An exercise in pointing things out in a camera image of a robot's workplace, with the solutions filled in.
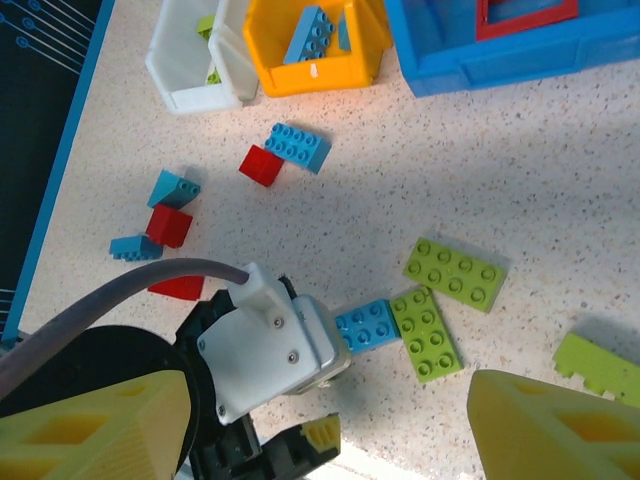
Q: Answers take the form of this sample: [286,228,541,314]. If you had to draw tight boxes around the yellow plastic bin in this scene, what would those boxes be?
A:
[243,0,395,99]

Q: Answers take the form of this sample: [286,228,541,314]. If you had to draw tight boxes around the white plastic bin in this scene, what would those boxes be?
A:
[144,0,261,117]

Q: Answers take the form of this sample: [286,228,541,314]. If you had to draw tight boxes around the blue table edge strip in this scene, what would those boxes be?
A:
[0,0,117,346]

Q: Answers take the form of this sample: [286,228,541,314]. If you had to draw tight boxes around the red lego frame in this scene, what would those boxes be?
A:
[474,0,581,43]

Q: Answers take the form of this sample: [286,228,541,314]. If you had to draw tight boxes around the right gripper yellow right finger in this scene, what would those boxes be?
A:
[467,368,640,480]

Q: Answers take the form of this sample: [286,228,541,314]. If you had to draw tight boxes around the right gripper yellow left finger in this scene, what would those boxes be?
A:
[0,369,194,480]

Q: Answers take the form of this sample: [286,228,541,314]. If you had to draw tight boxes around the blue plastic bin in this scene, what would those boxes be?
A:
[383,0,640,99]

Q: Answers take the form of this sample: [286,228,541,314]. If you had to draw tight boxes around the small red lego brick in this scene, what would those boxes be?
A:
[238,144,285,189]
[145,204,194,249]

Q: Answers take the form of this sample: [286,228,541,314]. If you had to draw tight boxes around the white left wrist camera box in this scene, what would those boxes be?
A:
[196,261,352,427]

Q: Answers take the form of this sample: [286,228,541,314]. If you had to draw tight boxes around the blue sloped lego brick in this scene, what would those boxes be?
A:
[146,169,202,210]

